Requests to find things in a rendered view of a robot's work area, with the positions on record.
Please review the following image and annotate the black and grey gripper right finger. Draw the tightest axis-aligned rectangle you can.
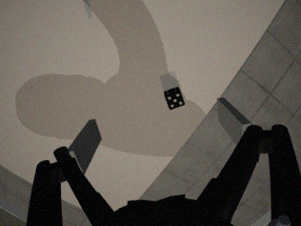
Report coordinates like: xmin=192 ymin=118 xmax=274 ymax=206
xmin=173 ymin=97 xmax=301 ymax=226

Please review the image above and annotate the black die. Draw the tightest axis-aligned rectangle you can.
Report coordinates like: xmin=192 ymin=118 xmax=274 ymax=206
xmin=164 ymin=87 xmax=185 ymax=110

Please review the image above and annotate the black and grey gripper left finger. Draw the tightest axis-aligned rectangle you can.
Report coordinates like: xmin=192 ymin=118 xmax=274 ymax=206
xmin=26 ymin=119 xmax=128 ymax=226

